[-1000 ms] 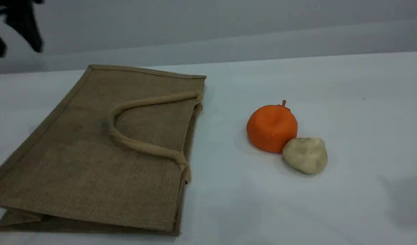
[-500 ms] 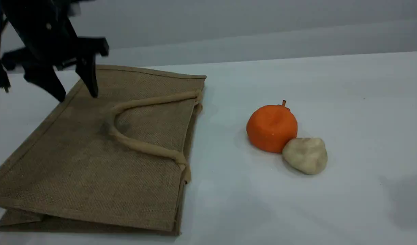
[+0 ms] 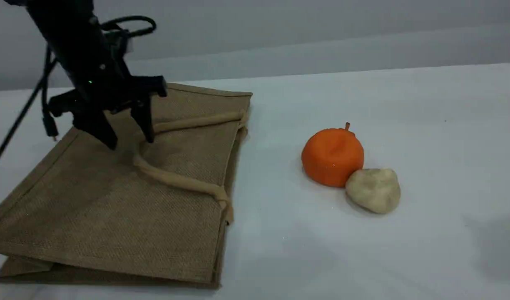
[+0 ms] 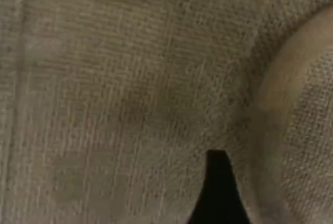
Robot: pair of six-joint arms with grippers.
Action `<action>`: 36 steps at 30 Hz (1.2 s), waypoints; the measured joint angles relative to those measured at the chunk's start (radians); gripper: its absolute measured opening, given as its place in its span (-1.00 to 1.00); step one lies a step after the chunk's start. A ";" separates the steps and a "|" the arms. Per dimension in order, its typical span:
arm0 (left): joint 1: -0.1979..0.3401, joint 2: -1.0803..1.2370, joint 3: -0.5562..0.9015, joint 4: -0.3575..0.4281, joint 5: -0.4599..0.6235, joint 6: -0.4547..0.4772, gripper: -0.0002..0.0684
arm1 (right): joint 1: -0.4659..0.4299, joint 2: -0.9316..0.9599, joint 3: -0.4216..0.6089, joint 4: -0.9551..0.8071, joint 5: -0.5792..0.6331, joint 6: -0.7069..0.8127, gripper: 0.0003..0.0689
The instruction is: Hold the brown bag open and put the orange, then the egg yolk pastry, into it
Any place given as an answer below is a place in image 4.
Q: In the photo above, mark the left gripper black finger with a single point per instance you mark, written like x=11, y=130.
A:
x=219, y=198

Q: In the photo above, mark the brown burlap tote bag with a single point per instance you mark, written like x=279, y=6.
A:
x=117, y=91

